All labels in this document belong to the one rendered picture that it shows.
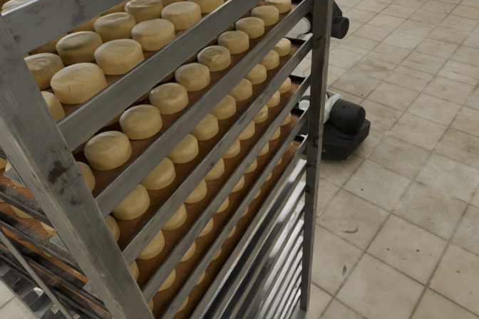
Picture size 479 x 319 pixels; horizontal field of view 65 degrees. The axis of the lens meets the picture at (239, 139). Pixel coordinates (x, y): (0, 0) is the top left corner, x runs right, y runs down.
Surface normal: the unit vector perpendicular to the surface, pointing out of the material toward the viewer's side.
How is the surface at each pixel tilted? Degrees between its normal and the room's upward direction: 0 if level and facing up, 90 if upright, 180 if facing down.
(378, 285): 0
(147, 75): 90
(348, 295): 0
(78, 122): 90
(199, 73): 0
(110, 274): 90
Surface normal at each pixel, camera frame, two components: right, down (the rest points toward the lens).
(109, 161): 0.34, 0.59
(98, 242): 0.87, 0.27
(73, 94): 0.14, 0.63
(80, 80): -0.08, -0.76
